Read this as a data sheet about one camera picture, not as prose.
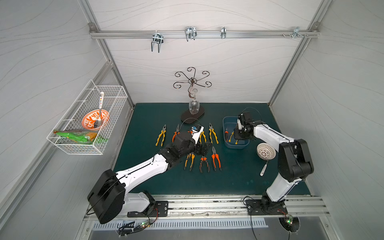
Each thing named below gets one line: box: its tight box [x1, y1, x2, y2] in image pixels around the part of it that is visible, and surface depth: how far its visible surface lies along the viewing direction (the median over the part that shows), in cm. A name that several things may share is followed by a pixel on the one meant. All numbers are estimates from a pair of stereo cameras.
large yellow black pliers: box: [208, 123, 219, 144], surface depth 103 cm
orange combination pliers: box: [211, 146, 222, 172], surface depth 92 cm
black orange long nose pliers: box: [199, 155, 210, 173], surface depth 90 cm
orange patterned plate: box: [81, 109, 110, 131], surface depth 68 cm
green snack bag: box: [53, 130, 109, 145], surface depth 56 cm
